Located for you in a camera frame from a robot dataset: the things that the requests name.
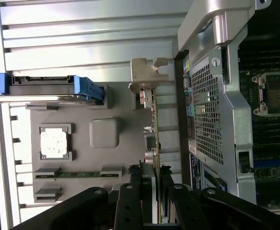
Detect green RAM stick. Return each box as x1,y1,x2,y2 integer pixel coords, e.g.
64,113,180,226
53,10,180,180
35,171,121,179

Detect grey parts rack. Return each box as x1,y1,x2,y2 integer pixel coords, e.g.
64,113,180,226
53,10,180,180
24,83,155,207

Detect silver CPU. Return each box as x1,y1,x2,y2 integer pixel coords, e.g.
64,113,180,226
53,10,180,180
40,131,67,156

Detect green motherboard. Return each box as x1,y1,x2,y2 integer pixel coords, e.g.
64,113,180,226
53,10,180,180
239,45,280,219

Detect open black PC case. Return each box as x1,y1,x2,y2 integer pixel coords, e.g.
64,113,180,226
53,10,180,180
174,0,280,209

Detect CPU socket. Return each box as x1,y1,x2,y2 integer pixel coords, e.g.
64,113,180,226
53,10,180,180
251,70,280,118

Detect silver hard disk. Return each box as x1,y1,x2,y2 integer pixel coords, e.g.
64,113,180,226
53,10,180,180
0,75,92,106

